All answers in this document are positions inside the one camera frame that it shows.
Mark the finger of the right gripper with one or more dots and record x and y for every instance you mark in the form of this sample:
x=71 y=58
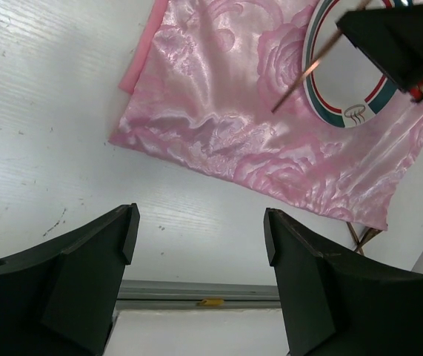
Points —
x=391 y=38

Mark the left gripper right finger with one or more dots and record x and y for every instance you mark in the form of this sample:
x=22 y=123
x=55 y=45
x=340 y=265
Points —
x=337 y=302

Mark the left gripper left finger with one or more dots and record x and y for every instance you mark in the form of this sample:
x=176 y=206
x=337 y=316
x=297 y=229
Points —
x=58 y=298

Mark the copper knife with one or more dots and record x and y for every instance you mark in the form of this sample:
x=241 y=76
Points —
x=359 y=240

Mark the brown wooden spoon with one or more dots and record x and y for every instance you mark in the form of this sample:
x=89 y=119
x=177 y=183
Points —
x=368 y=235

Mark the pink satin cloth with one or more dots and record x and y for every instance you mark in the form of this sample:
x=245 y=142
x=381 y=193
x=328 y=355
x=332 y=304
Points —
x=203 y=80

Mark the aluminium front rail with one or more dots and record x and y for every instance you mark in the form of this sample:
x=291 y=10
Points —
x=149 y=295

